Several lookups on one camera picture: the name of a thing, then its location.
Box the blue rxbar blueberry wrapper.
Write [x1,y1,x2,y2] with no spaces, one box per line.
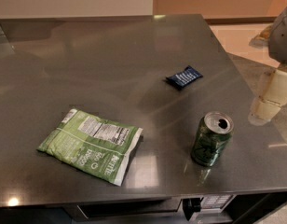
[166,65,202,90]

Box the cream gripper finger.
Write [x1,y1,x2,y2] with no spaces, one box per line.
[248,63,287,126]

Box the green soda can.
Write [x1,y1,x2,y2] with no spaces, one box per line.
[191,111,234,167]

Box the green kettle chips bag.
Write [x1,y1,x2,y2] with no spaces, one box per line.
[37,108,143,186]

